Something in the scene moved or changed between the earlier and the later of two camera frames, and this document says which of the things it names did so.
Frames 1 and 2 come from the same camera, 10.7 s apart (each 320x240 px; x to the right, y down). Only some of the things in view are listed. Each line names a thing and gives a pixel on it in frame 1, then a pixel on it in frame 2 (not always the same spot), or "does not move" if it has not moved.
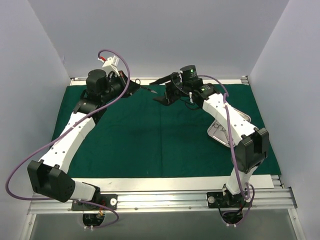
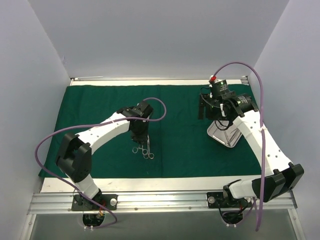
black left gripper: [128, 85] -> [139, 136]
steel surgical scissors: [144, 87] -> [150, 155]
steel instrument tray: [221, 133] does not move
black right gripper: [170, 88] -> [202, 107]
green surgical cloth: [140, 137] does not move
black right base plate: [218, 200] does not move
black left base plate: [108, 200] does not move
